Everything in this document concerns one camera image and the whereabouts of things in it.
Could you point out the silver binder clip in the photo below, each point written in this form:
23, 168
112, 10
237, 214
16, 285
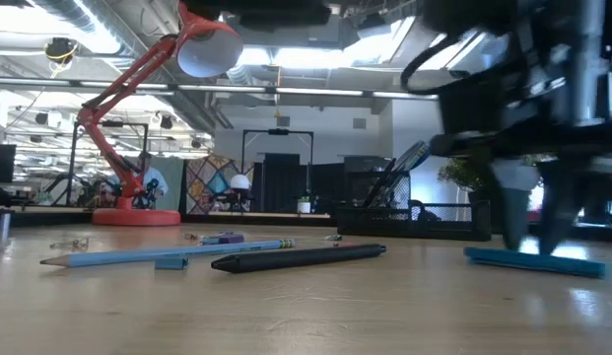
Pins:
69, 243

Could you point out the black monitor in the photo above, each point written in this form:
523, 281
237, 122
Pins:
2, 163

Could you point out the silver metal post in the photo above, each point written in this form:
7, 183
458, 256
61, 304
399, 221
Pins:
5, 227

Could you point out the red desk lamp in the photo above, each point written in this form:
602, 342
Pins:
133, 217

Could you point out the green potted plant black pot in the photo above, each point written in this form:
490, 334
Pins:
458, 175

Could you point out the colourful patchwork panel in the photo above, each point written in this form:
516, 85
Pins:
207, 182

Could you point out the light blue pencil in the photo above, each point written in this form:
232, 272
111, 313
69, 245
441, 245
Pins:
162, 254

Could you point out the thick black marker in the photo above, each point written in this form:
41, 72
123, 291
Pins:
295, 257

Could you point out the small purple blue clip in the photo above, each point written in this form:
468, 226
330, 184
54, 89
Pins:
232, 239

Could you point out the black aluminium table frame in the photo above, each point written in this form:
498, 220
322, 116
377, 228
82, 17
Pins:
49, 218

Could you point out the white globe lamp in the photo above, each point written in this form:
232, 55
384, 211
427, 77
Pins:
240, 181

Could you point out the black mesh desk organizer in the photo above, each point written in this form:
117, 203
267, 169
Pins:
384, 227

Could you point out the black partition panel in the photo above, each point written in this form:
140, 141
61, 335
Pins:
281, 182

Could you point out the black ceiling camera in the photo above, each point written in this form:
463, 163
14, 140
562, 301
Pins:
60, 49

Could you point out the teal binder clip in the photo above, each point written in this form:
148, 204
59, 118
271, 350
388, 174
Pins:
333, 237

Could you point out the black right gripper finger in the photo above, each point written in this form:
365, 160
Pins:
513, 197
559, 197

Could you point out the small white potted plant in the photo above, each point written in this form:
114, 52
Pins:
303, 206

